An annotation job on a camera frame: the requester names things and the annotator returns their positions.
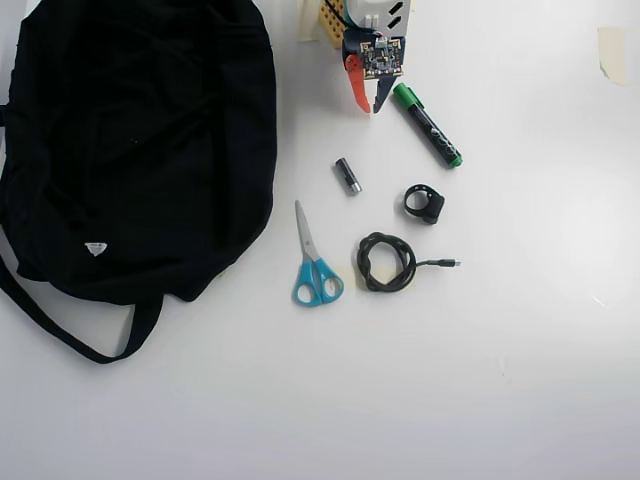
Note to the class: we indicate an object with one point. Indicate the navy gripper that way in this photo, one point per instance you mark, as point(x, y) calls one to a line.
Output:
point(358, 89)

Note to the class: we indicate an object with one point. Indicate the green black marker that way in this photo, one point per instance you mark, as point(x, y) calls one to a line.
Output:
point(425, 125)

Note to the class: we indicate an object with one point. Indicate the white yellow robot arm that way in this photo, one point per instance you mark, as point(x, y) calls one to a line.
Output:
point(370, 10)

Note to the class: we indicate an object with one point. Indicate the black fabric bag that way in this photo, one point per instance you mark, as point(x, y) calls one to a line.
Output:
point(140, 150)

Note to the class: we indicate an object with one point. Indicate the black silver battery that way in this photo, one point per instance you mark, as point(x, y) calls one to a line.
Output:
point(347, 175)

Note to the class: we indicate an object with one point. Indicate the long beige tape strip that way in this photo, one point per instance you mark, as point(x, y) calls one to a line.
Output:
point(307, 22)

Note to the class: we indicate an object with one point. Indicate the torn beige tape strip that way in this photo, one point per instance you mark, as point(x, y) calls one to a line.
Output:
point(614, 55)

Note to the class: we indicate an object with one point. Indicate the bare camera circuit board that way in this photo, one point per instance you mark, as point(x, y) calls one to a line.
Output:
point(382, 57)

